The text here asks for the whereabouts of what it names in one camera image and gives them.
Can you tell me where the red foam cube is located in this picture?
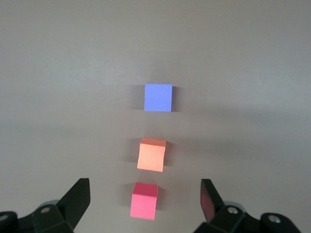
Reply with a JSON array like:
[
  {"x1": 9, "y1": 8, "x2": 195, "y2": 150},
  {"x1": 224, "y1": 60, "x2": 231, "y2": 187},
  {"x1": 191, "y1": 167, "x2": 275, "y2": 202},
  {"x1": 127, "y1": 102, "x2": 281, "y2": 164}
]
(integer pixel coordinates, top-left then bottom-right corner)
[{"x1": 129, "y1": 182, "x2": 159, "y2": 220}]

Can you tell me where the orange foam cube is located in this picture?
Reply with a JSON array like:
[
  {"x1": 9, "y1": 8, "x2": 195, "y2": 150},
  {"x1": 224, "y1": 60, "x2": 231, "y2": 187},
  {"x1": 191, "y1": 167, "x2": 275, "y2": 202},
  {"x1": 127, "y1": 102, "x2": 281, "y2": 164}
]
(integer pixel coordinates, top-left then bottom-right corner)
[{"x1": 136, "y1": 137, "x2": 167, "y2": 173}]

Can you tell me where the purple foam cube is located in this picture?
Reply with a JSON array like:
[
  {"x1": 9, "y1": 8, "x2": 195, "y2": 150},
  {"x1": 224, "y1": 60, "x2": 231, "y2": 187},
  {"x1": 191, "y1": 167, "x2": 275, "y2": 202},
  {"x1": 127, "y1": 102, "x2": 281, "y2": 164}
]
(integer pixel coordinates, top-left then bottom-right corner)
[{"x1": 144, "y1": 83, "x2": 173, "y2": 113}]

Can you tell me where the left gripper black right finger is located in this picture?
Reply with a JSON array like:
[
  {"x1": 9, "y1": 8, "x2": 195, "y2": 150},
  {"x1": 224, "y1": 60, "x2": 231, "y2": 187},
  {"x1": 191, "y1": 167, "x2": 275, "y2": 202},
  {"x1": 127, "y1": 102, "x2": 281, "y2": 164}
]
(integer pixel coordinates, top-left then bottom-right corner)
[{"x1": 194, "y1": 178, "x2": 302, "y2": 233}]

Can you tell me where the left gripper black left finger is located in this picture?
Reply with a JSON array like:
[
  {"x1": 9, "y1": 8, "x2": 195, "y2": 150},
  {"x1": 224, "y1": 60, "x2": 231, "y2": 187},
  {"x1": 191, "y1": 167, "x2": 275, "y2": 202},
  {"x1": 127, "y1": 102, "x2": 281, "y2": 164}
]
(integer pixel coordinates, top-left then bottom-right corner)
[{"x1": 0, "y1": 178, "x2": 91, "y2": 233}]

